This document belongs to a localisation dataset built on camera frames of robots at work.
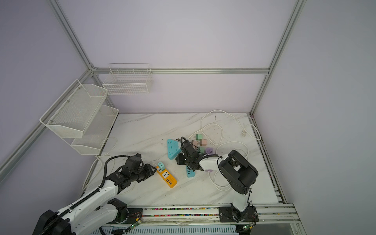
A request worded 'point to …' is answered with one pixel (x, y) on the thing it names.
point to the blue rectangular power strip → (190, 173)
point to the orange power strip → (167, 177)
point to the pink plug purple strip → (195, 143)
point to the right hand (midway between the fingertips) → (176, 158)
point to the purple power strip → (209, 151)
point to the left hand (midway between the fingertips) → (154, 171)
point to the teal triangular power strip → (173, 149)
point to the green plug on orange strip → (161, 166)
